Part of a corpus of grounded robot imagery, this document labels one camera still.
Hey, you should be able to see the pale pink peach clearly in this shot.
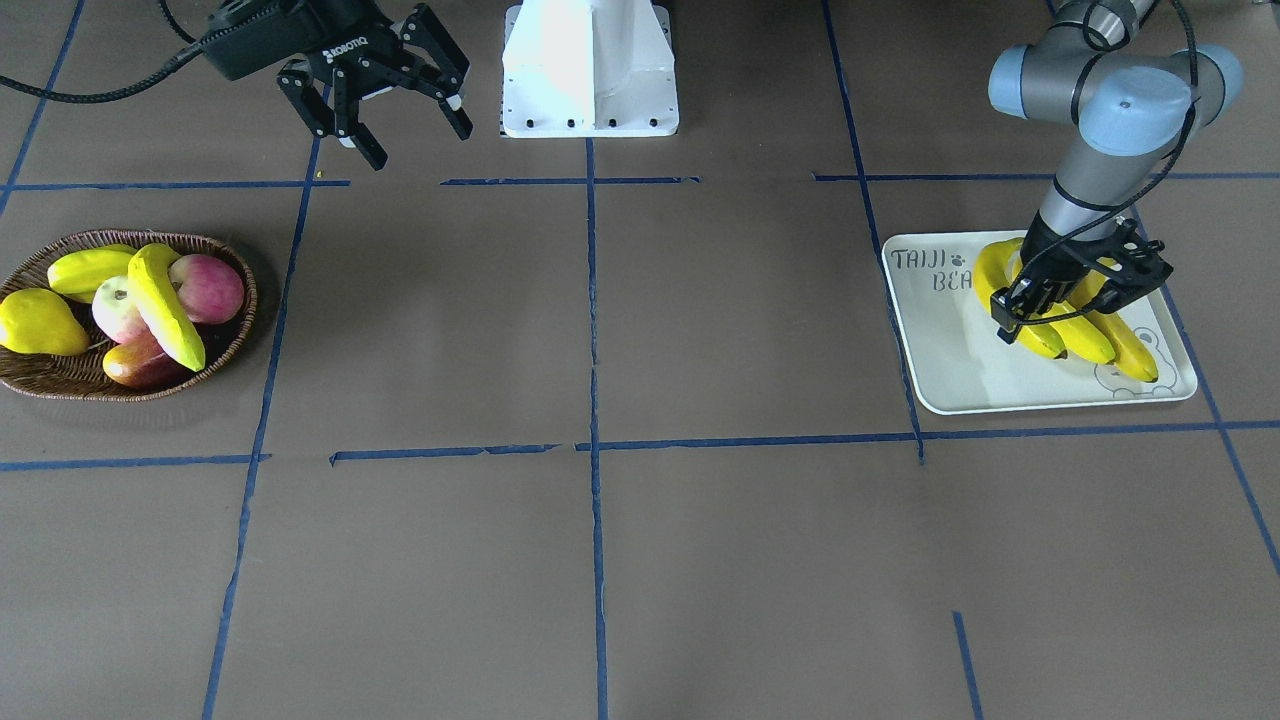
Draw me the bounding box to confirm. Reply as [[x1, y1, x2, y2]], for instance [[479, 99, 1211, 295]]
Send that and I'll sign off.
[[91, 275, 150, 345]]

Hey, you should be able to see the white bear tray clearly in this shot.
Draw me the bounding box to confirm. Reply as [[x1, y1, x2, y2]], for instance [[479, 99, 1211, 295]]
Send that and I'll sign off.
[[882, 231, 1199, 415]]

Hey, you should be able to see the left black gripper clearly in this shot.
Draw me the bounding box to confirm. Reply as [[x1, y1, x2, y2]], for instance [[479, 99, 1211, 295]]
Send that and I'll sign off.
[[1005, 215, 1126, 322]]

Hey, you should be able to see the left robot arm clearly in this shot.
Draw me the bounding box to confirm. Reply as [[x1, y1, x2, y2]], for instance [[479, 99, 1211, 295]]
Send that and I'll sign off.
[[988, 1, 1244, 333]]

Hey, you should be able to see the brown wicker basket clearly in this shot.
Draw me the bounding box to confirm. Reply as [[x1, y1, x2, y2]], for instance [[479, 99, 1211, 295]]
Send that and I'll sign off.
[[1, 229, 260, 404]]

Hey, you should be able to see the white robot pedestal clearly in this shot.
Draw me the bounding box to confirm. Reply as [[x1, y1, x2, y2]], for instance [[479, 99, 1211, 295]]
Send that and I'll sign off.
[[500, 1, 681, 138]]

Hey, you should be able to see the orange yellow mango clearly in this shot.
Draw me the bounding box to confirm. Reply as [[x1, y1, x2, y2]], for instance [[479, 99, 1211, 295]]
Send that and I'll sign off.
[[102, 333, 195, 391]]

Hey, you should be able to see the yellow banana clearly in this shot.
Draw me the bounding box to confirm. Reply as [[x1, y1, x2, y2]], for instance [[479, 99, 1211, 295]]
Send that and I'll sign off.
[[973, 237, 1068, 360], [1069, 270, 1158, 383], [1036, 301, 1117, 365], [127, 243, 207, 372]]

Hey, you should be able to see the yellow starfruit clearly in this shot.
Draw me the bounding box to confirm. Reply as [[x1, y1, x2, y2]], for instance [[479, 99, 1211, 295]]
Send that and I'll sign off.
[[47, 243, 137, 304]]

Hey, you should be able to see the yellow lemon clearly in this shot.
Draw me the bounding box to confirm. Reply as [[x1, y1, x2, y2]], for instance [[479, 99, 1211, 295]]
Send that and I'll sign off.
[[1, 288, 90, 356]]

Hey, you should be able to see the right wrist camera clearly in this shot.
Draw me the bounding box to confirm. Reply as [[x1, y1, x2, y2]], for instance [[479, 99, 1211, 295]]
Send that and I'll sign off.
[[198, 1, 325, 81]]

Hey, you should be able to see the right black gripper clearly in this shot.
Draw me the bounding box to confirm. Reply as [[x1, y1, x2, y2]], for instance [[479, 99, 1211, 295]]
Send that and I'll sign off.
[[276, 1, 474, 170]]

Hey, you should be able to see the red apple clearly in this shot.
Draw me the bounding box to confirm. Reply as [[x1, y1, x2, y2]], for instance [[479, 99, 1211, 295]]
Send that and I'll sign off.
[[168, 254, 244, 325]]

